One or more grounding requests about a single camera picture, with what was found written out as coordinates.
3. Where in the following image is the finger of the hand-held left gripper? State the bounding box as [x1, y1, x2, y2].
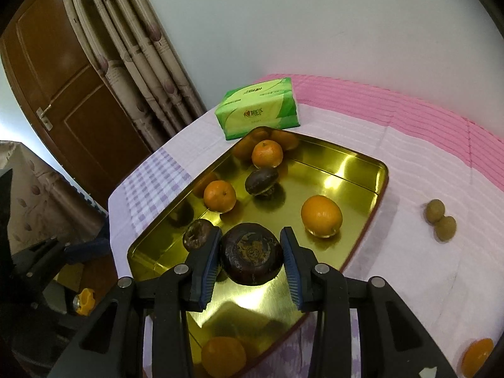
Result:
[12, 236, 109, 284]

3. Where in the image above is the yellow plastic object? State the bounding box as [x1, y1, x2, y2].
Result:
[73, 288, 96, 316]

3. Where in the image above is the brown wooden door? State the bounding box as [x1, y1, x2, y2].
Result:
[0, 0, 154, 205]

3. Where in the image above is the small dark brown fruit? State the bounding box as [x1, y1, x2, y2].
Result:
[182, 218, 215, 253]

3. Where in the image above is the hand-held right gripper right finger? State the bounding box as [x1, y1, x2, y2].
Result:
[279, 226, 457, 378]

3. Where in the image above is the green tissue pack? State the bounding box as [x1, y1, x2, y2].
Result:
[215, 77, 301, 141]

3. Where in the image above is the metal door handle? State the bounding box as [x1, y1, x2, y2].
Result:
[36, 104, 54, 130]

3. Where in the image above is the orange tangerine with green stem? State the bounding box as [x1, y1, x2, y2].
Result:
[251, 140, 284, 169]

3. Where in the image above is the beige patterned curtain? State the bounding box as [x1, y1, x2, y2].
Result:
[59, 0, 207, 154]

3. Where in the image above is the gold metal tray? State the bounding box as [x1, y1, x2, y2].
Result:
[127, 126, 390, 378]

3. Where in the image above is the beige printed cloth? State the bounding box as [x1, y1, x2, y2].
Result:
[0, 140, 107, 253]

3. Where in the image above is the pink and purple checked tablecloth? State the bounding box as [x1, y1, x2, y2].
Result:
[107, 73, 504, 378]

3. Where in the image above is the large orange tangerine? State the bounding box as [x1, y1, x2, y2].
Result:
[301, 195, 343, 238]

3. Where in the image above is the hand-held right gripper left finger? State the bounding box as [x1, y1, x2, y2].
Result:
[47, 226, 222, 378]

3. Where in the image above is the large dark brown round fruit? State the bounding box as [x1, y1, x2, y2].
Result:
[219, 223, 284, 286]

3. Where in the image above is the brown longan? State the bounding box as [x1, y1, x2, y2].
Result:
[424, 199, 446, 223]
[435, 216, 457, 241]

